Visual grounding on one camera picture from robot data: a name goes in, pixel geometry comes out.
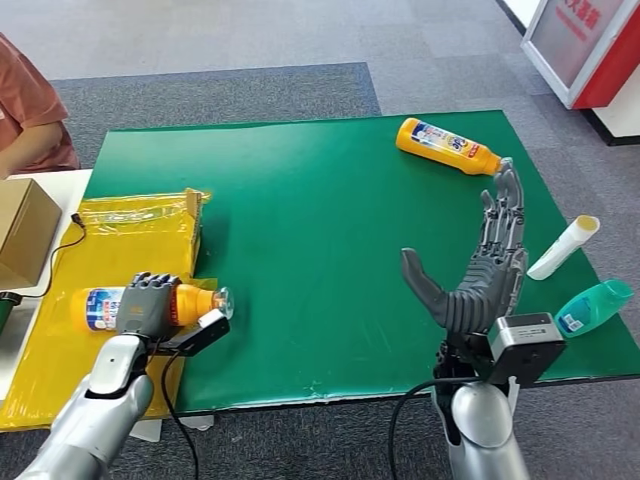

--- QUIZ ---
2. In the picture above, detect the orange detergent bottle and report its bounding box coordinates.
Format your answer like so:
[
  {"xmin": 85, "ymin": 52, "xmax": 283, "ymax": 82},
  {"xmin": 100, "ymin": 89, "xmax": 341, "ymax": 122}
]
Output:
[
  {"xmin": 69, "ymin": 283, "xmax": 235, "ymax": 334},
  {"xmin": 395, "ymin": 117, "xmax": 503, "ymax": 177}
]

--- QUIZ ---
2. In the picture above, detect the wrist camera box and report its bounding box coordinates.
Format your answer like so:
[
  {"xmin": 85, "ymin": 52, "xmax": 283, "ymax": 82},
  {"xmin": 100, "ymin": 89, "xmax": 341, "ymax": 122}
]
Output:
[
  {"xmin": 162, "ymin": 309, "xmax": 232, "ymax": 359},
  {"xmin": 487, "ymin": 313, "xmax": 568, "ymax": 388}
]

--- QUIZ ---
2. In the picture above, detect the white side table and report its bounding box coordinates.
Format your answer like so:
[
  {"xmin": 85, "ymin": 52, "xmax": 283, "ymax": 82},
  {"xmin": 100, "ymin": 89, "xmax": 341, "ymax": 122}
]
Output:
[{"xmin": 0, "ymin": 168, "xmax": 94, "ymax": 402}]

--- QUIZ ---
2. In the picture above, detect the white tube bottle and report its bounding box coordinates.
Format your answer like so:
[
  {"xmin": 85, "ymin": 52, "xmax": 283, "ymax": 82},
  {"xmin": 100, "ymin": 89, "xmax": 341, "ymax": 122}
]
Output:
[{"xmin": 527, "ymin": 215, "xmax": 601, "ymax": 282}]

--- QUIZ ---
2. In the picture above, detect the white paper scrap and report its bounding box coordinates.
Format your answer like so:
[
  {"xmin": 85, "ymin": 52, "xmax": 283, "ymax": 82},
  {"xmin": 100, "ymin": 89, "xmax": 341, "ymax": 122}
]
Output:
[{"xmin": 130, "ymin": 413, "xmax": 216, "ymax": 444}]

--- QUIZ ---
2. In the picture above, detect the teal plastic bottle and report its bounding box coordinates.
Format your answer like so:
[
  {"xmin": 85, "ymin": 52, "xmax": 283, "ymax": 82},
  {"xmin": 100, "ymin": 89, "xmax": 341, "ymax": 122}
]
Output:
[{"xmin": 553, "ymin": 279, "xmax": 635, "ymax": 339}]

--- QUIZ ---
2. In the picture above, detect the green table mat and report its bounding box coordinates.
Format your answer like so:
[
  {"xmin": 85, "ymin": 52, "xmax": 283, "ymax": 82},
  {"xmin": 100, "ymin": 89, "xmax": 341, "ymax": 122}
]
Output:
[{"xmin": 85, "ymin": 110, "xmax": 640, "ymax": 412}]

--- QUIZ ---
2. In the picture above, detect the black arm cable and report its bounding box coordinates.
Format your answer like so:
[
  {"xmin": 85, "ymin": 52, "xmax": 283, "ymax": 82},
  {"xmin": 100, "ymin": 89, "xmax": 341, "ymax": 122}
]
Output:
[
  {"xmin": 388, "ymin": 377, "xmax": 481, "ymax": 480},
  {"xmin": 159, "ymin": 351, "xmax": 200, "ymax": 480}
]

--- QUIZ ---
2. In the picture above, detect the red and white sign stand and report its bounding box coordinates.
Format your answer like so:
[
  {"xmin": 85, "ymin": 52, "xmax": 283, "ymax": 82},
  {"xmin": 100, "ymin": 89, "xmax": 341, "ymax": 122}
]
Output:
[{"xmin": 521, "ymin": 0, "xmax": 640, "ymax": 147}]

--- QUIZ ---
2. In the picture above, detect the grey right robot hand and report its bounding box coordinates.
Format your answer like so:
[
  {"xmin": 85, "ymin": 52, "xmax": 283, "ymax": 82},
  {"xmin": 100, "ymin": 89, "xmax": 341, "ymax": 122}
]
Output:
[{"xmin": 401, "ymin": 157, "xmax": 529, "ymax": 336}]

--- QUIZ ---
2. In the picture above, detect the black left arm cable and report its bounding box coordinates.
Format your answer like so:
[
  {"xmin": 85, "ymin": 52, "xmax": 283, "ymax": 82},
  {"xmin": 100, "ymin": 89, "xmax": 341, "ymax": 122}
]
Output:
[{"xmin": 159, "ymin": 351, "xmax": 200, "ymax": 480}]

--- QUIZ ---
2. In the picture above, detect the thin black plug cable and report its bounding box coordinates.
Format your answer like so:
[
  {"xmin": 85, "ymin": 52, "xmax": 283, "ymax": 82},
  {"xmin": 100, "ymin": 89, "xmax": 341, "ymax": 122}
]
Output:
[{"xmin": 20, "ymin": 213, "xmax": 87, "ymax": 299}]

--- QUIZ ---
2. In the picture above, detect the dark green item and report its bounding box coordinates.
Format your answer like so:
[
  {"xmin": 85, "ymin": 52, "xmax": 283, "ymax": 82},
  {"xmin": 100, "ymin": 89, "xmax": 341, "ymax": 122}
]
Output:
[{"xmin": 0, "ymin": 291, "xmax": 23, "ymax": 336}]

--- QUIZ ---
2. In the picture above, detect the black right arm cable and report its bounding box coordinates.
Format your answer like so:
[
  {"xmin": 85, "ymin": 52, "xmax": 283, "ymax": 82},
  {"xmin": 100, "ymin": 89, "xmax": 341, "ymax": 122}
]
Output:
[{"xmin": 388, "ymin": 377, "xmax": 481, "ymax": 480}]

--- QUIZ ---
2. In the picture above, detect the brown cardboard box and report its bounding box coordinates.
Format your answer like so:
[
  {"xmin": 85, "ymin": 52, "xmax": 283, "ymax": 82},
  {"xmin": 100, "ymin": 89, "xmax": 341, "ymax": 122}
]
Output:
[{"xmin": 0, "ymin": 177, "xmax": 63, "ymax": 291}]

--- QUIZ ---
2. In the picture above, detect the person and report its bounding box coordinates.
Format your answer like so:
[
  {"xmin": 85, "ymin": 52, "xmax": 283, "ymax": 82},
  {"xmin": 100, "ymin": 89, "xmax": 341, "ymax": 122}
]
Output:
[{"xmin": 0, "ymin": 31, "xmax": 81, "ymax": 180}]

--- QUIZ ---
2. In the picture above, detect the yellow plastic wrapped box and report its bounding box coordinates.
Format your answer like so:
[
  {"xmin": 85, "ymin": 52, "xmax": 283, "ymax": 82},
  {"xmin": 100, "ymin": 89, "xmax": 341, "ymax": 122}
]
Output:
[{"xmin": 0, "ymin": 188, "xmax": 218, "ymax": 432}]

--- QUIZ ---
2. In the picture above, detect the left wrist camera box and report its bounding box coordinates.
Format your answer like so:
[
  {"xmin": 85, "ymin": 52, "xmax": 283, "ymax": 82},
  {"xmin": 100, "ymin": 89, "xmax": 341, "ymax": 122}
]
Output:
[{"xmin": 162, "ymin": 309, "xmax": 232, "ymax": 359}]

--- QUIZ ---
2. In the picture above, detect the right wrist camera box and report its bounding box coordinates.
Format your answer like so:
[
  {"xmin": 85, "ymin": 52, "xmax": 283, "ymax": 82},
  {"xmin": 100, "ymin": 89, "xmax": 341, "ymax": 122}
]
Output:
[{"xmin": 487, "ymin": 313, "xmax": 568, "ymax": 388}]

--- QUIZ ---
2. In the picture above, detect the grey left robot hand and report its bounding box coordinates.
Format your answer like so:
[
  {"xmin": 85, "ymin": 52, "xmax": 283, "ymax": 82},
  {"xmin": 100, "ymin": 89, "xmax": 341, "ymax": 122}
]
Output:
[{"xmin": 115, "ymin": 272, "xmax": 182, "ymax": 340}]

